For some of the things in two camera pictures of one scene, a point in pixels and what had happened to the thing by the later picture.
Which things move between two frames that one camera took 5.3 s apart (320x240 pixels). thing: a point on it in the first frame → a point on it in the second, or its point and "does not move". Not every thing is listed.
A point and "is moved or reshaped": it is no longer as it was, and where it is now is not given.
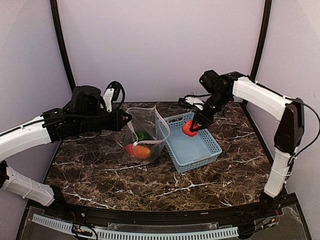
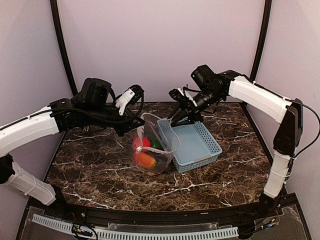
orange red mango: x=137 y=152 → x=144 y=160
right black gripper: x=198 y=117 → x=189 y=110
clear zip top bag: x=145 y=135 is moved or reshaped
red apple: x=186 y=128 → x=140 y=141
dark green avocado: x=142 y=135 → x=155 y=143
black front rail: x=253 y=211 does not move
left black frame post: x=57 y=21 does not move
